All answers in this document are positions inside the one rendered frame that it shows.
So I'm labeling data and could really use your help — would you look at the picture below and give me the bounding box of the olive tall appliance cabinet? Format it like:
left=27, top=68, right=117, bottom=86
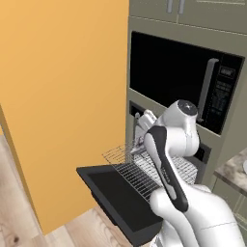
left=124, top=0, right=247, bottom=194

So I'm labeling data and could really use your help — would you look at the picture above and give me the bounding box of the wire oven rack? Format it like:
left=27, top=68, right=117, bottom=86
left=101, top=143, right=199, bottom=204

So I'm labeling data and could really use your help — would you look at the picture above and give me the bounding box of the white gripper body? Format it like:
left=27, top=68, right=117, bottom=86
left=131, top=112, right=152, bottom=152

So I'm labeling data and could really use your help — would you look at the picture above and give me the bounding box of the olive cupboard door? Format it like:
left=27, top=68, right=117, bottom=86
left=128, top=0, right=178, bottom=24
left=177, top=0, right=247, bottom=36

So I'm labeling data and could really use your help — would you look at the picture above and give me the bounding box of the grey cupboard handle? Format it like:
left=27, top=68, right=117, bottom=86
left=178, top=0, right=187, bottom=14
left=166, top=0, right=175, bottom=14

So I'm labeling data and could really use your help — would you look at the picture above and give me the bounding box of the orange tall panel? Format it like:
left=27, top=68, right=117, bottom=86
left=0, top=0, right=130, bottom=235

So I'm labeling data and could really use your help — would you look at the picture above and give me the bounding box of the black oven door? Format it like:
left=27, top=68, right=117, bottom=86
left=75, top=163, right=165, bottom=247

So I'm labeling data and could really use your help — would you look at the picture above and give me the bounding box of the black microwave oven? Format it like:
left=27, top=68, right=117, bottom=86
left=129, top=30, right=246, bottom=136

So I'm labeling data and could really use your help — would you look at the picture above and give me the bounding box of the grey microwave handle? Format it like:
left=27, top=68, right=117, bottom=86
left=196, top=57, right=221, bottom=124

